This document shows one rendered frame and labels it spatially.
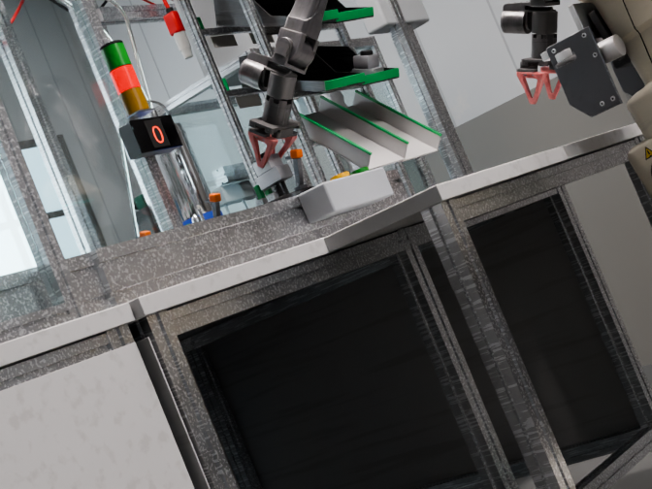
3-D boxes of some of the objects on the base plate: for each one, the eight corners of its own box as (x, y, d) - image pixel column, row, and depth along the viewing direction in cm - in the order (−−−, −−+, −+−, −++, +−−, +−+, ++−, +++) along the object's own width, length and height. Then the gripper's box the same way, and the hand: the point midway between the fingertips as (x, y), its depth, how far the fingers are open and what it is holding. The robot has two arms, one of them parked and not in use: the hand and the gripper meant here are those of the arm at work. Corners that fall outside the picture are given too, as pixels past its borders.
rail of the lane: (414, 211, 260) (394, 165, 260) (118, 309, 189) (92, 244, 189) (394, 220, 263) (375, 174, 264) (97, 319, 192) (71, 255, 193)
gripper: (277, 103, 247) (265, 174, 253) (307, 98, 256) (293, 167, 261) (251, 93, 251) (240, 164, 256) (281, 88, 259) (269, 157, 264)
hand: (268, 162), depth 258 cm, fingers closed on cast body, 4 cm apart
